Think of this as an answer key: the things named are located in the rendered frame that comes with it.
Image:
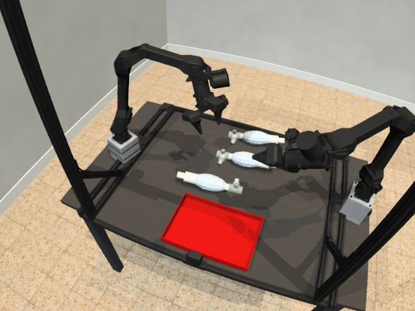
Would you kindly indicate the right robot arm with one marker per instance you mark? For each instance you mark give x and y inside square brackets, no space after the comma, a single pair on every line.
[342,142]

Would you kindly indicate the red tray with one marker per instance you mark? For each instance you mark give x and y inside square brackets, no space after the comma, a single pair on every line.
[221,233]

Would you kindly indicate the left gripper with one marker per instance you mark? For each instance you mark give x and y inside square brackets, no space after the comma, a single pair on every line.
[193,116]

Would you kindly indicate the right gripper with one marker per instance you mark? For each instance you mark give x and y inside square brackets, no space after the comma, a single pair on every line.
[291,160]

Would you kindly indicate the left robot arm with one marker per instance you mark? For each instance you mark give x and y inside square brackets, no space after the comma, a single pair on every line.
[191,65]

